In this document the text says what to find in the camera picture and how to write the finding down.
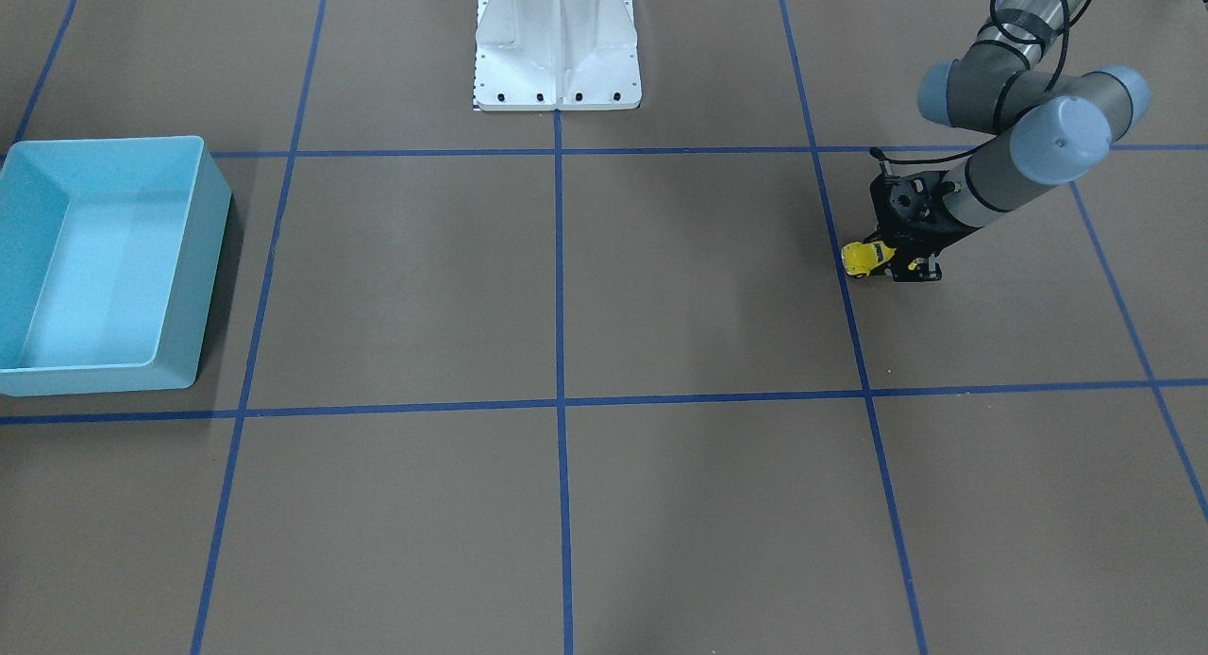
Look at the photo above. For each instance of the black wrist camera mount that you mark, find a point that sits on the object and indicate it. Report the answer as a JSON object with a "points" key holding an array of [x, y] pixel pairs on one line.
{"points": [[904, 204]]}

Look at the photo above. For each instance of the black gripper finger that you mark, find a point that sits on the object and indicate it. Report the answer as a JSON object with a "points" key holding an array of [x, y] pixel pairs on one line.
{"points": [[882, 252]]}

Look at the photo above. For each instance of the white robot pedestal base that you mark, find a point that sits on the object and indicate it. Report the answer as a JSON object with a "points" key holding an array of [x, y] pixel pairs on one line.
{"points": [[536, 55]]}

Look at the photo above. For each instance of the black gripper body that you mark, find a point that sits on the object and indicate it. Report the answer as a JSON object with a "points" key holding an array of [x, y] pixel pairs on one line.
{"points": [[930, 230]]}

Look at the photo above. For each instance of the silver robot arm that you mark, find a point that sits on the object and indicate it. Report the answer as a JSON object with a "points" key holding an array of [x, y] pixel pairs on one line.
{"points": [[1044, 130]]}

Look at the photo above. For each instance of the yellow beetle toy car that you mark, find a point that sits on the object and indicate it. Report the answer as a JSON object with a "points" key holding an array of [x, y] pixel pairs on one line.
{"points": [[857, 262]]}

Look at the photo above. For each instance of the light blue plastic bin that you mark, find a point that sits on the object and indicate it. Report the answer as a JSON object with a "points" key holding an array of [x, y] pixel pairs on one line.
{"points": [[109, 253]]}

